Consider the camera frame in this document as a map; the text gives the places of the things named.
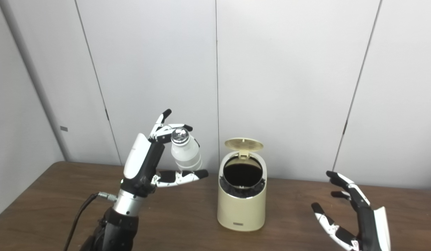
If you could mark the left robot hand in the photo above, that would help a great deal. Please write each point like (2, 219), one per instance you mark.
(138, 164)

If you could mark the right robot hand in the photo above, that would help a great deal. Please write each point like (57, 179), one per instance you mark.
(369, 226)

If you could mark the small white plastic bottle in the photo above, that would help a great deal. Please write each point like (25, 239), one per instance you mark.
(185, 153)

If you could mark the cream round bin lid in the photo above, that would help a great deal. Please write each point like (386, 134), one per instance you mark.
(244, 143)

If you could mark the cream-colored bin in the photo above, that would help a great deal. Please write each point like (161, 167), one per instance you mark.
(241, 212)

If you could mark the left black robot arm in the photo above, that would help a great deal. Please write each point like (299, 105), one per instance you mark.
(117, 226)

